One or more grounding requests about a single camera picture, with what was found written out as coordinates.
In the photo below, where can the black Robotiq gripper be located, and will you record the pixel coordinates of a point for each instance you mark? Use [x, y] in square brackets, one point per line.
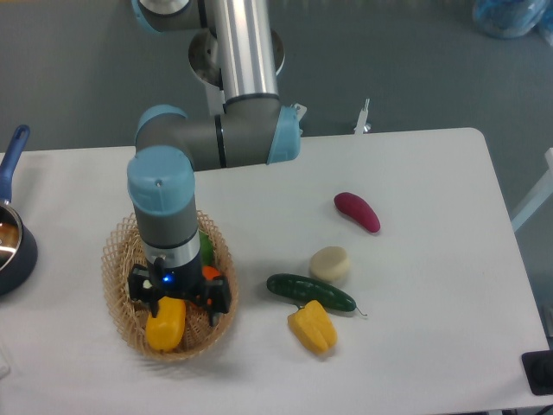
[186, 282]

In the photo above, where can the yellow mango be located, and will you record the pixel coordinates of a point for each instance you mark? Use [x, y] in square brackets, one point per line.
[164, 331]

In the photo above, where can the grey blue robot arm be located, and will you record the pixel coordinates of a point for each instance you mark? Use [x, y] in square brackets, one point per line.
[252, 128]

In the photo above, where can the woven wicker basket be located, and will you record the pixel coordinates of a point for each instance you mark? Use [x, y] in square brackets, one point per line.
[122, 250]

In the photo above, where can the orange tangerine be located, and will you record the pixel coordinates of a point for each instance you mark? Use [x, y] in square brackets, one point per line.
[211, 273]

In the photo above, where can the green bok choy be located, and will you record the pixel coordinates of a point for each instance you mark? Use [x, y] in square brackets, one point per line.
[206, 249]

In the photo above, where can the dark green cucumber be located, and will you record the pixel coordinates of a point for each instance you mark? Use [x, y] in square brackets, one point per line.
[305, 289]

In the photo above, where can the yellow bell pepper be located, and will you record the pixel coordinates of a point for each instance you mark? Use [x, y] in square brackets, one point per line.
[313, 328]

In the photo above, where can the beige round cake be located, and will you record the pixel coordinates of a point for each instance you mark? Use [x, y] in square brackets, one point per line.
[330, 264]

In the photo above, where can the blue saucepan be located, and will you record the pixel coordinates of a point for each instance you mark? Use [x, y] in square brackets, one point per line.
[19, 251]

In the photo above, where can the purple sweet potato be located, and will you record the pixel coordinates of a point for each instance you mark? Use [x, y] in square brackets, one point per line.
[357, 209]

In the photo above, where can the black device at edge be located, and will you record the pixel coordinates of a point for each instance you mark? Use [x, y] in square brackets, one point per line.
[538, 371]

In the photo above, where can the blue plastic bag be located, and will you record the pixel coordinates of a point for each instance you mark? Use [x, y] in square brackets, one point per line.
[513, 19]

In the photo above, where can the white frame post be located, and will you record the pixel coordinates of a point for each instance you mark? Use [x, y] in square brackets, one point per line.
[535, 198]

